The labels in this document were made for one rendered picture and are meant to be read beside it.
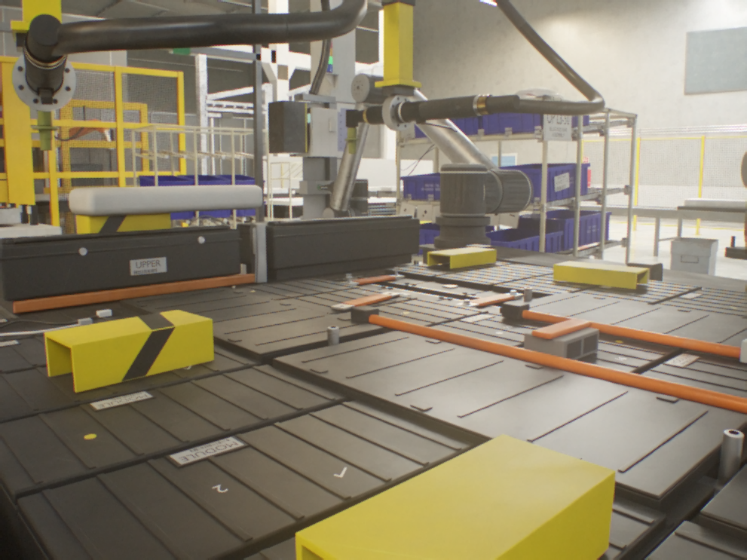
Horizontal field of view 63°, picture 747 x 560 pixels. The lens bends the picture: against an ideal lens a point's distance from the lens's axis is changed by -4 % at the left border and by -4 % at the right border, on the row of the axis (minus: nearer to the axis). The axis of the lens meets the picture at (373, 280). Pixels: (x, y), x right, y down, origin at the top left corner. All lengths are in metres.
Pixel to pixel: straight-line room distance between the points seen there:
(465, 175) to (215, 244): 1.63
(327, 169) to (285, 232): 2.76
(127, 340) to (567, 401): 0.41
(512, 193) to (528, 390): 2.33
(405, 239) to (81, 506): 1.20
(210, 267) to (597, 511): 0.98
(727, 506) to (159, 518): 0.33
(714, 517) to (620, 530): 0.05
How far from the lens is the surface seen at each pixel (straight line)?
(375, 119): 1.58
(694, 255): 7.21
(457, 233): 2.69
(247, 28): 0.64
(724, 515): 0.41
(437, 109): 1.45
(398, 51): 1.54
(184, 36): 0.63
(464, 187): 2.67
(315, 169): 4.01
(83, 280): 1.12
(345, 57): 5.14
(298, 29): 0.66
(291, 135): 3.71
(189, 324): 0.67
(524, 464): 0.34
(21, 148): 10.63
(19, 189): 10.60
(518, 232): 4.19
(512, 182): 2.89
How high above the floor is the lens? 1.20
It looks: 9 degrees down
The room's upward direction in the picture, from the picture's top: straight up
